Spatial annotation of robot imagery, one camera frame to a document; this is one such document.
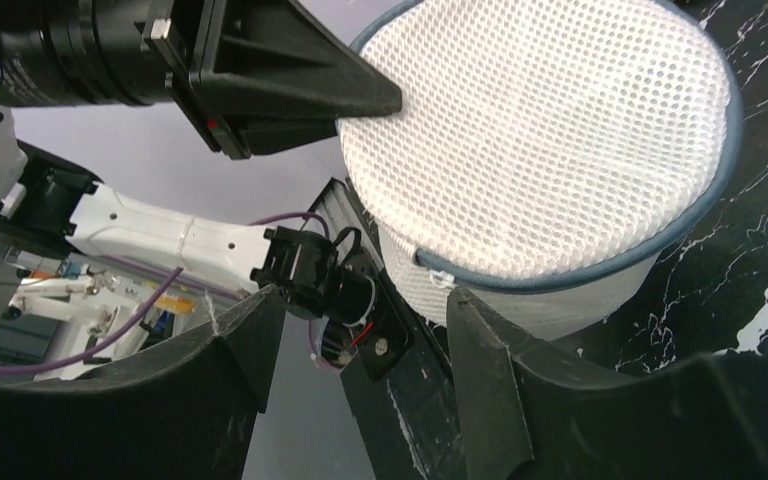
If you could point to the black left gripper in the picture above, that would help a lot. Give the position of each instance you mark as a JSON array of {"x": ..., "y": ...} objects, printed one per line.
[{"x": 260, "y": 59}]

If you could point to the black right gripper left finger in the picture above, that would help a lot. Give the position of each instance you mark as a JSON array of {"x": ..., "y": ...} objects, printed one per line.
[{"x": 182, "y": 409}]

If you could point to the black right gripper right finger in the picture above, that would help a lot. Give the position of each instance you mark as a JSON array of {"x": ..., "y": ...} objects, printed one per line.
[{"x": 529, "y": 410}]

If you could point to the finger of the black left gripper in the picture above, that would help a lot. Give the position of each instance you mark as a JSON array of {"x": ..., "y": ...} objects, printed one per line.
[{"x": 257, "y": 135}]

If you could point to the white mesh bag blue trim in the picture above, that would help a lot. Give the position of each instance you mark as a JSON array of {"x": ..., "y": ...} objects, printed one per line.
[{"x": 546, "y": 152}]

